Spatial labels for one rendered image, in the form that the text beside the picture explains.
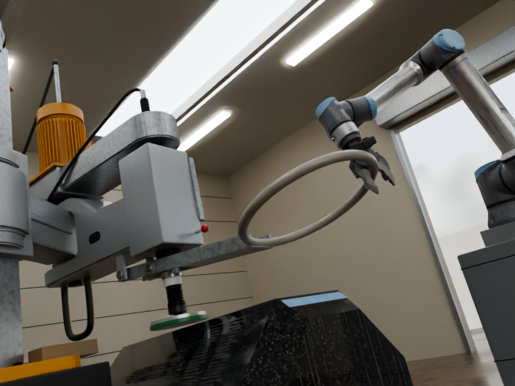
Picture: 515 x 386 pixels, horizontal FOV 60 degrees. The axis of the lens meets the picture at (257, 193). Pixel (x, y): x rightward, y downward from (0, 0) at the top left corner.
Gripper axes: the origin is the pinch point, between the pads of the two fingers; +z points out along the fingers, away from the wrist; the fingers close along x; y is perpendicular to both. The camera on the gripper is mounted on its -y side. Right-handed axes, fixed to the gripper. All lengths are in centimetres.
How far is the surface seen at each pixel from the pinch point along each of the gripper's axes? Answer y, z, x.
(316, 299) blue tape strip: 18.8, 18.0, 33.2
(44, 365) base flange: 10, 0, 116
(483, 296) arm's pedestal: 57, 41, -32
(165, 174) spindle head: 27, -54, 61
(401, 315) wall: 524, 6, -139
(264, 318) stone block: 7, 18, 52
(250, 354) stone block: 1, 26, 59
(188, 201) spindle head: 37, -44, 57
